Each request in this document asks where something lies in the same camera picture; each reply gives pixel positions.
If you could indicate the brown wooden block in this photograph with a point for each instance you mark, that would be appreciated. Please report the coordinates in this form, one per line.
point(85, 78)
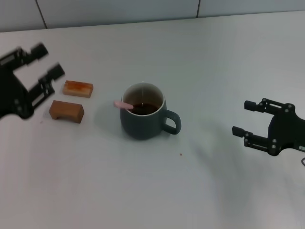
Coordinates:
point(69, 111)

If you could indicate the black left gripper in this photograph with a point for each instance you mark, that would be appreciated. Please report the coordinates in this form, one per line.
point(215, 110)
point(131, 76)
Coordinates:
point(12, 95)

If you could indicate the light wooden block orange stain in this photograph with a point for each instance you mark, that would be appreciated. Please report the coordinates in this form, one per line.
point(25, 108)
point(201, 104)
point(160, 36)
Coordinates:
point(78, 89)

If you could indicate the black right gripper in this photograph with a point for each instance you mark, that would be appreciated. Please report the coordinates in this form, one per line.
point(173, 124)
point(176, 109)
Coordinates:
point(284, 133)

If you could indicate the grey ceramic cup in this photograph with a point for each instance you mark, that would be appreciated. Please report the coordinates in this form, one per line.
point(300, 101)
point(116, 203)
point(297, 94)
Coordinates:
point(138, 126)

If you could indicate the dark coffee liquid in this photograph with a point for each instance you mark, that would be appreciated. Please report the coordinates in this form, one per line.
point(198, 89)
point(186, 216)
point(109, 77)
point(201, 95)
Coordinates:
point(146, 108)

